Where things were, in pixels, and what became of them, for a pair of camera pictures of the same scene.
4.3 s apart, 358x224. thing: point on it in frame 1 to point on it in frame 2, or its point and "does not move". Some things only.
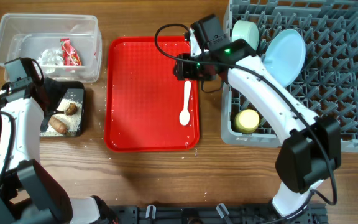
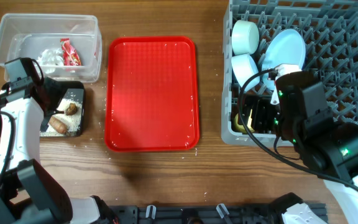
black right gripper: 183,71 to 262,105
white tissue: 50,60 does not move
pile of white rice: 73,122 does not move
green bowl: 246,30 does not move
